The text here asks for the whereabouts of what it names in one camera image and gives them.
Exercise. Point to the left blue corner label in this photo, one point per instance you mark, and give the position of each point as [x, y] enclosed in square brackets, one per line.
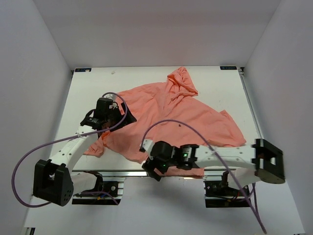
[82, 70]

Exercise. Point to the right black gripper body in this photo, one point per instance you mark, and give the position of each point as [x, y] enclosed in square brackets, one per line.
[170, 162]

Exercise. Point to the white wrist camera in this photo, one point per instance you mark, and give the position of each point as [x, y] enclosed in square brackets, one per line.
[113, 98]
[146, 146]

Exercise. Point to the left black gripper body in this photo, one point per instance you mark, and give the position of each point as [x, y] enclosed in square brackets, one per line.
[115, 113]

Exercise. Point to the salmon pink jacket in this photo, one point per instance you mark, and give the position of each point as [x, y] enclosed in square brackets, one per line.
[168, 111]

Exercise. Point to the front aluminium rail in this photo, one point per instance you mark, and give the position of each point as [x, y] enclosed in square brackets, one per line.
[133, 173]

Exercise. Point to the right blue corner label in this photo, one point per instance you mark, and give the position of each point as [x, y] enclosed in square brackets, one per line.
[228, 68]

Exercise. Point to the aluminium rail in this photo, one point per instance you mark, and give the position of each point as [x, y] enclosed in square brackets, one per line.
[241, 71]
[133, 173]

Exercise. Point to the right aluminium rail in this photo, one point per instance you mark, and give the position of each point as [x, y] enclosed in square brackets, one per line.
[241, 71]

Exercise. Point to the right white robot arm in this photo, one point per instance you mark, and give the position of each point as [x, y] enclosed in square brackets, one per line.
[261, 161]

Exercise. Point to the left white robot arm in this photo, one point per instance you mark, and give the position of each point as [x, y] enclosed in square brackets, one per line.
[53, 180]

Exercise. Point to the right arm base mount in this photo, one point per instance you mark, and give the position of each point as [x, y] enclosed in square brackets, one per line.
[218, 194]

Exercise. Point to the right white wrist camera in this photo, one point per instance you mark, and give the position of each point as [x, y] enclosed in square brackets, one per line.
[146, 146]

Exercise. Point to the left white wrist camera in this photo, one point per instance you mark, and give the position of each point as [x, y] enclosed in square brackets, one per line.
[113, 98]

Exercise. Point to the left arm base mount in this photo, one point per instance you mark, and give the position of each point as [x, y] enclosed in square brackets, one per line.
[108, 190]

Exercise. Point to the blue corner label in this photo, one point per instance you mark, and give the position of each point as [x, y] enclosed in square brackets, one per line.
[82, 70]
[228, 68]

